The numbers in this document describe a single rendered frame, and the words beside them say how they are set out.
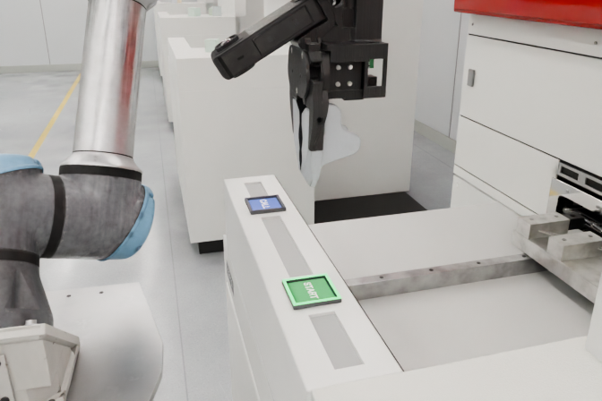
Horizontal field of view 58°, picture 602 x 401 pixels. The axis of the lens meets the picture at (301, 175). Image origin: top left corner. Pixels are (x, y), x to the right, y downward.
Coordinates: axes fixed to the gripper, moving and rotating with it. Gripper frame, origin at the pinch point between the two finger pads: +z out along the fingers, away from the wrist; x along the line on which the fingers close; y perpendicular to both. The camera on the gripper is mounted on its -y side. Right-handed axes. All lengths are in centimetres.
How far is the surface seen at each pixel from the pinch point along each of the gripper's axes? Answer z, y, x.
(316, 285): 14.2, 1.7, 0.8
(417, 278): 26.2, 23.8, 16.9
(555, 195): 19, 57, 28
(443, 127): 95, 207, 325
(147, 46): 80, -17, 796
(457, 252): 29, 37, 27
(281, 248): 15.0, 0.2, 12.3
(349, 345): 15.0, 2.0, -9.7
